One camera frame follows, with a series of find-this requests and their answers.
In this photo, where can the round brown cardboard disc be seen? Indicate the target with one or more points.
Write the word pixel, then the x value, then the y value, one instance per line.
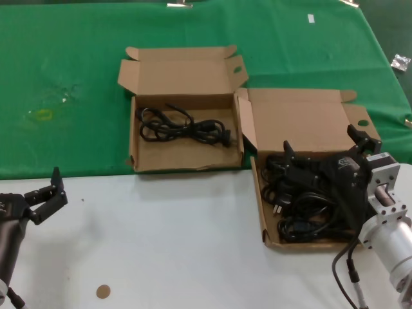
pixel 103 292

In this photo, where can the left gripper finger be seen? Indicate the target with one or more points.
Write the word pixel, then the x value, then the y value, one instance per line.
pixel 58 196

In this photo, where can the small white tape piece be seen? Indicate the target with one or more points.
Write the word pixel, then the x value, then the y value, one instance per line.
pixel 311 18

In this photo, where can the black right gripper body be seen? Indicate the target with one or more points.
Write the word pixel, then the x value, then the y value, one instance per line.
pixel 346 181

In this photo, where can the open brown cardboard box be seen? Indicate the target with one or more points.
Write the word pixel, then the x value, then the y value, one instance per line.
pixel 296 119
pixel 180 74

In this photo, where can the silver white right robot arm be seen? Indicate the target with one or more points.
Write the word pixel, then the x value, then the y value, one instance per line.
pixel 392 235

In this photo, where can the green table cloth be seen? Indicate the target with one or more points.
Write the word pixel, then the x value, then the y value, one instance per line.
pixel 64 48

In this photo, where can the clear plastic bag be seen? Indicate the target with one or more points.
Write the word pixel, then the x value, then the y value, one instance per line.
pixel 400 62

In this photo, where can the metal cloth clip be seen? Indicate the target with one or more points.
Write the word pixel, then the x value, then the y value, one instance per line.
pixel 180 4
pixel 351 3
pixel 408 123

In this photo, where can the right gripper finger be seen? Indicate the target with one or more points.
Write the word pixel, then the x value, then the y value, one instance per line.
pixel 367 142
pixel 299 167

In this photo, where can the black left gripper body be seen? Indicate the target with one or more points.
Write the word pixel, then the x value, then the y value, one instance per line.
pixel 13 207

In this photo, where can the yellow outline mark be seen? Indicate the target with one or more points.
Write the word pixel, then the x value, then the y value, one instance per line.
pixel 35 115

